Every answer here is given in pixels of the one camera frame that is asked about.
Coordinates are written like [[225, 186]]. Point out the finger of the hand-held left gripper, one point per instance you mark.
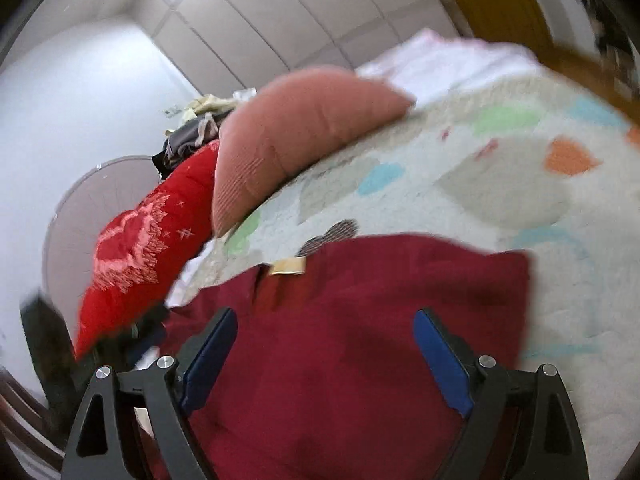
[[145, 332]]

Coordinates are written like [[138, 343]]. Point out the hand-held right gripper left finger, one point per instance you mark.
[[210, 360]]

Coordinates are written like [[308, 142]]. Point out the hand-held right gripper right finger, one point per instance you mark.
[[442, 360]]

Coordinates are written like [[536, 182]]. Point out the dark red sweater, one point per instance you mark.
[[350, 320]]

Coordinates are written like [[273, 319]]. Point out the pile of clothes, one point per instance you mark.
[[195, 135]]

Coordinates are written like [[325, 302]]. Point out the clothes rack with clothes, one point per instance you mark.
[[615, 40]]

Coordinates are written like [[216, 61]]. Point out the red embroidered pillow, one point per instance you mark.
[[140, 250]]

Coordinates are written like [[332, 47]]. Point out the heart patterned blanket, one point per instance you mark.
[[500, 195]]

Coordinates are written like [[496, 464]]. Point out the pink pillow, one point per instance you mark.
[[300, 130]]

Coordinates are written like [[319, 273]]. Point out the white bed sheet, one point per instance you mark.
[[450, 60]]

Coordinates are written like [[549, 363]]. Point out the white wardrobe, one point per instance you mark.
[[300, 10]]

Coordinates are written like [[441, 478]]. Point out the wooden door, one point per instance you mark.
[[495, 5]]

